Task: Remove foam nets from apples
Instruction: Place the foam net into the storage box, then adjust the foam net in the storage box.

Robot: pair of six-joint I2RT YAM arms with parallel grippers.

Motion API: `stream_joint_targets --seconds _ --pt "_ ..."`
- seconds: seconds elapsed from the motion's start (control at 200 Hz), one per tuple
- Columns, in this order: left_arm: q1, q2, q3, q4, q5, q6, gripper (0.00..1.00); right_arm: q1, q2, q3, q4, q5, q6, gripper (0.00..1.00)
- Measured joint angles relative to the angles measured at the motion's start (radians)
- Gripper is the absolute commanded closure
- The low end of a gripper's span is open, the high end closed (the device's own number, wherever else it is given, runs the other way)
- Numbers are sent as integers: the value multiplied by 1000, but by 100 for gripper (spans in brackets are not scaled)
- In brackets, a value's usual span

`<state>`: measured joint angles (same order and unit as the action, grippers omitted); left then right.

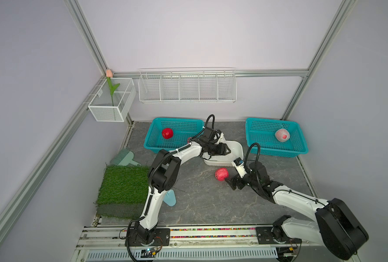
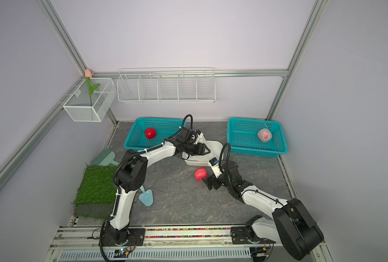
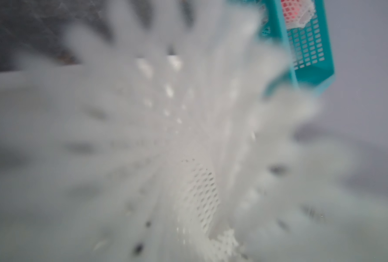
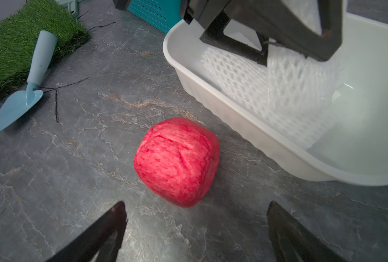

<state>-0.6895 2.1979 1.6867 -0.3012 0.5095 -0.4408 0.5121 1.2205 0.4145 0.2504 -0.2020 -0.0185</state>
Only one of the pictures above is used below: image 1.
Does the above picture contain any white slotted cable duct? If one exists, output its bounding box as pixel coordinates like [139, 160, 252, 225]
[86, 247, 278, 262]

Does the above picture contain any aluminium frame bar left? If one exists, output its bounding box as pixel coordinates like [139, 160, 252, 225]
[0, 76, 108, 253]

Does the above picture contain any green artificial grass mat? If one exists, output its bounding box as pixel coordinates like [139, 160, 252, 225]
[96, 165, 149, 219]

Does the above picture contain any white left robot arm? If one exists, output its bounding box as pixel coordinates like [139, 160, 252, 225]
[127, 127, 232, 245]

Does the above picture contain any aluminium frame post right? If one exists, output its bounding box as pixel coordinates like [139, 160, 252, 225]
[281, 0, 357, 120]

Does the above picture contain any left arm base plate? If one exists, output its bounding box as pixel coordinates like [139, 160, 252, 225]
[126, 228, 171, 247]

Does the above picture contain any aluminium frame bar back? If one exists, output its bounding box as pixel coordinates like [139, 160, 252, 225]
[114, 67, 309, 79]

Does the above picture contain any white plastic tub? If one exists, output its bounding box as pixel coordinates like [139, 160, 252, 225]
[203, 140, 244, 167]

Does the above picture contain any pale green brush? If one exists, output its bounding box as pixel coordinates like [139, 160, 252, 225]
[110, 148, 141, 167]

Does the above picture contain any aluminium frame post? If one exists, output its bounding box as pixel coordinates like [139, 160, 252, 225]
[64, 0, 108, 76]
[281, 0, 357, 120]

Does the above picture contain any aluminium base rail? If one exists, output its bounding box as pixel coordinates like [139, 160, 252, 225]
[77, 221, 324, 250]

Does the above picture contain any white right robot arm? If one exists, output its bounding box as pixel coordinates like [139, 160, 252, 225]
[225, 158, 369, 260]

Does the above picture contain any teal plastic basket right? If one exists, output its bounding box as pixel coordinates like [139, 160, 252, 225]
[245, 118, 309, 158]

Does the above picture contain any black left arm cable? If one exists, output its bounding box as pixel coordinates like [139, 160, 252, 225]
[190, 114, 216, 141]

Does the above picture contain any aluminium frame bar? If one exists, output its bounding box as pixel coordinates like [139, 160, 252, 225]
[0, 76, 108, 253]
[114, 67, 309, 79]

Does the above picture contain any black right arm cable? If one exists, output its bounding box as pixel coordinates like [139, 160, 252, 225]
[242, 142, 262, 171]

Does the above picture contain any teal plastic basket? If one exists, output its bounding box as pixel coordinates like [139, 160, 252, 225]
[245, 118, 309, 158]
[144, 117, 204, 153]

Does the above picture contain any light blue plastic trowel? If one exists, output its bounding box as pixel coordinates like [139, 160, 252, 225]
[163, 190, 176, 207]

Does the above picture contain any artificial pink tulip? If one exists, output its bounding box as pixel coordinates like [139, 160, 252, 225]
[105, 69, 120, 107]

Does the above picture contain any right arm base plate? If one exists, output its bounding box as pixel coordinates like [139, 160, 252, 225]
[255, 225, 302, 245]

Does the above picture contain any aluminium frame post left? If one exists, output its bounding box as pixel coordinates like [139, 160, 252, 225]
[64, 0, 108, 76]

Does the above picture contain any white wire basket small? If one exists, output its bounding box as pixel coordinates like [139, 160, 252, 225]
[88, 78, 137, 122]

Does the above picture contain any white wire shelf long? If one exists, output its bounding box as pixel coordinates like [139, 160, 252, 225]
[138, 67, 237, 104]

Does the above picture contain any teal plastic basket left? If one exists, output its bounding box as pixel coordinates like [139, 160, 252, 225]
[144, 117, 204, 153]

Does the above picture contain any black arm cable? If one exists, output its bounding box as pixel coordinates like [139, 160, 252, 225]
[190, 114, 216, 141]
[242, 142, 262, 171]

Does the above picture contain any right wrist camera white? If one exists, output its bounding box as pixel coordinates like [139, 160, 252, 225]
[232, 157, 247, 178]

